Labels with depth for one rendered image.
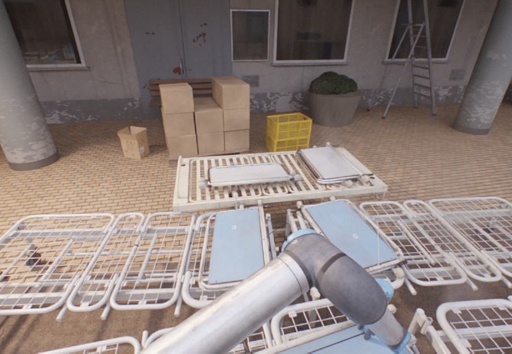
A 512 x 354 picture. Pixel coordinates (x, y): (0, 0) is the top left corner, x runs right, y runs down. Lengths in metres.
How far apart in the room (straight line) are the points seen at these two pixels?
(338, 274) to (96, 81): 6.34
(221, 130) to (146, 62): 2.72
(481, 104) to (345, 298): 6.25
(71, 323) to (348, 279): 2.19
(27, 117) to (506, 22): 7.40
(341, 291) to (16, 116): 4.61
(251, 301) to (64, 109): 6.57
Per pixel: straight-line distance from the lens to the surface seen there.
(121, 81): 6.59
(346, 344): 1.60
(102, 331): 2.47
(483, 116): 6.88
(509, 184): 5.09
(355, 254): 2.03
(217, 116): 4.13
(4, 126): 4.97
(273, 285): 0.71
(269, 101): 6.75
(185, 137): 4.15
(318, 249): 0.76
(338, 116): 5.97
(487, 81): 6.74
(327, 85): 5.92
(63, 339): 2.55
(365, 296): 0.74
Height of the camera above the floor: 1.89
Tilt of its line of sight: 29 degrees down
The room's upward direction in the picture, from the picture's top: 1 degrees clockwise
